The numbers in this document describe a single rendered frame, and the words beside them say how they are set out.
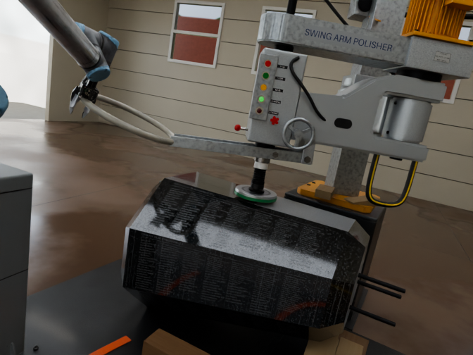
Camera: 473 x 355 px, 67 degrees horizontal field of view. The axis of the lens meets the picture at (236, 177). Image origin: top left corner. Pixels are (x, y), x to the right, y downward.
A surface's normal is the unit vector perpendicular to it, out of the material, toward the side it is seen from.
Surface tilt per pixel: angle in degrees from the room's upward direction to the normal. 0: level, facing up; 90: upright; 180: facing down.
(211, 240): 45
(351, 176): 90
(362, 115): 90
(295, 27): 90
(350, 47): 90
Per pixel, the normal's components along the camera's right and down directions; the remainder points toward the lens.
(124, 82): -0.39, 0.13
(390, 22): 0.02, 0.22
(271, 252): -0.16, -0.59
